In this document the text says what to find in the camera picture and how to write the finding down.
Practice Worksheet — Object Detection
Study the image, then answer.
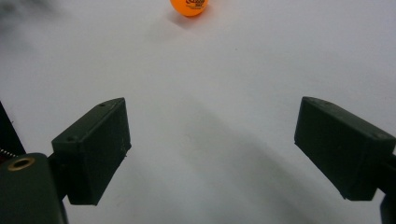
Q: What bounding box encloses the orange ping-pong ball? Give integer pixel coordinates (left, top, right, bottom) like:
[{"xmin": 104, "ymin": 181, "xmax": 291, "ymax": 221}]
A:
[{"xmin": 169, "ymin": 0, "xmax": 209, "ymax": 18}]

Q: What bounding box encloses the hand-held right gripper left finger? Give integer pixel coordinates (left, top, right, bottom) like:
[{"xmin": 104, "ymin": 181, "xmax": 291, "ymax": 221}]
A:
[{"xmin": 50, "ymin": 97, "xmax": 132, "ymax": 206}]

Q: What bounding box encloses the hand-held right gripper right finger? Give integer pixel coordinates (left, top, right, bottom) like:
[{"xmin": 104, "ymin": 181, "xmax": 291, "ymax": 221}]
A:
[{"xmin": 293, "ymin": 96, "xmax": 396, "ymax": 202}]

